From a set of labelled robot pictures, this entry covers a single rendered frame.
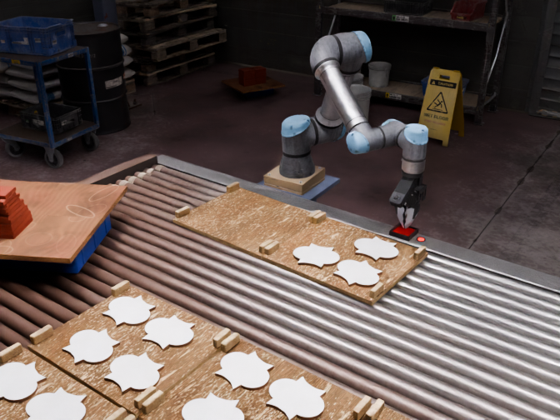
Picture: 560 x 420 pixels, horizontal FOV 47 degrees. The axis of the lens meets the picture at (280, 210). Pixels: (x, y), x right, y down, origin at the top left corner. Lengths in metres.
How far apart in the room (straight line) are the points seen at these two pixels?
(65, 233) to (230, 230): 0.54
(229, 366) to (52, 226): 0.82
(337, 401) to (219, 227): 0.90
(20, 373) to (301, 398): 0.68
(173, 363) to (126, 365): 0.12
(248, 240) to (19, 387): 0.87
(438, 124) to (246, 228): 3.61
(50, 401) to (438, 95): 4.56
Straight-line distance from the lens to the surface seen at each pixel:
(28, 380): 1.70
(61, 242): 2.05
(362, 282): 1.93
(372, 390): 1.62
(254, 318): 1.82
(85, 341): 1.77
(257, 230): 2.22
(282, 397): 1.54
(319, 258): 2.04
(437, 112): 5.65
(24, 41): 5.30
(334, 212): 2.38
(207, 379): 1.61
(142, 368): 1.65
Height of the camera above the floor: 2.00
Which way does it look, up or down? 27 degrees down
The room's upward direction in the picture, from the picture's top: straight up
